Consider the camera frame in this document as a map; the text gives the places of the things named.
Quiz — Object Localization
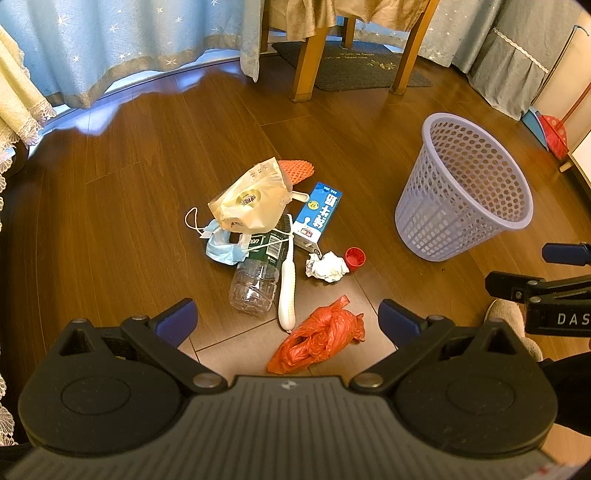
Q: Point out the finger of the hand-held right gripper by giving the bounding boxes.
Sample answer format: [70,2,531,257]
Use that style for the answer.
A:
[485,271,543,304]
[542,243,591,267]

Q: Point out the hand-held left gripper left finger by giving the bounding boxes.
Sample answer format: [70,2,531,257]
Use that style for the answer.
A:
[51,298,227,394]

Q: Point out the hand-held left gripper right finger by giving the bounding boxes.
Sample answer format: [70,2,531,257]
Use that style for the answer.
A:
[350,299,529,394]

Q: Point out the blue face mask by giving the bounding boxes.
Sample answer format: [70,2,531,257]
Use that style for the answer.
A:
[186,207,250,267]

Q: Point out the lavender plastic mesh basket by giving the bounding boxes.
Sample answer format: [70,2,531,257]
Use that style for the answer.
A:
[394,112,535,262]

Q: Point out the clear plastic bottle green label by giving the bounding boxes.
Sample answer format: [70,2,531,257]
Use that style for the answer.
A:
[229,231,283,316]

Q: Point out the white paper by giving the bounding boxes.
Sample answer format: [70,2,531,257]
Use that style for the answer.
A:
[305,250,350,283]

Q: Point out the red plastic bag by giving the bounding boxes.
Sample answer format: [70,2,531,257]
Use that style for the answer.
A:
[267,296,365,374]

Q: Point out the white hairbrush with black bristles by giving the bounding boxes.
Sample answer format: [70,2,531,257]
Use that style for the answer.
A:
[276,212,298,332]

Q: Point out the blue and white milk carton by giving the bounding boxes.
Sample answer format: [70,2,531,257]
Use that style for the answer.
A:
[292,181,344,256]

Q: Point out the beige snack bag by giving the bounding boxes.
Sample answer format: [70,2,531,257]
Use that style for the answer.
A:
[207,158,293,232]

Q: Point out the beige fleece slipper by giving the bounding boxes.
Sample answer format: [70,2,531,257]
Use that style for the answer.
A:
[485,299,546,363]

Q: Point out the person's dark trouser leg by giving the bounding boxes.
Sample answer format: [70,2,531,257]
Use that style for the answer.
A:
[540,342,591,435]

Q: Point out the white cabinet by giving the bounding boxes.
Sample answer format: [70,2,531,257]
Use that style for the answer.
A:
[560,83,591,188]

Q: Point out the red broom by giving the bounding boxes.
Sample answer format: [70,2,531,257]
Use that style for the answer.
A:
[540,80,591,160]

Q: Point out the blue dustpan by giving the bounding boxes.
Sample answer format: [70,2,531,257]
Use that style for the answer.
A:
[522,23,583,152]

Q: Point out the orange foam net sleeve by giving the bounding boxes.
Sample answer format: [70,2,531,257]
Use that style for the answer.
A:
[278,158,316,184]

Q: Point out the grey cloth cover lace trim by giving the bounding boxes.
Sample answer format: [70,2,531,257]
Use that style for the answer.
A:
[466,0,583,121]

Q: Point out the blue star-print curtain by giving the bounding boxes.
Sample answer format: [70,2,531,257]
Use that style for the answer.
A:
[406,0,504,72]
[0,0,269,110]

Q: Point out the dark grey door mat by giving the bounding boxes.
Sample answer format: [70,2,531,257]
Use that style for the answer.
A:
[270,41,434,92]

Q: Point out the wooden table legs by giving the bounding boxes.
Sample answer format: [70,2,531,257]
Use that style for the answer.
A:
[260,0,440,103]

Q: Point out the cream lace curtain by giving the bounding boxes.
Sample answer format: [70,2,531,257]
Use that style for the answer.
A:
[0,25,57,195]

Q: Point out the brown tablecloth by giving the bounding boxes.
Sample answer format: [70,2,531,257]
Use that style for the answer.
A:
[268,0,435,42]

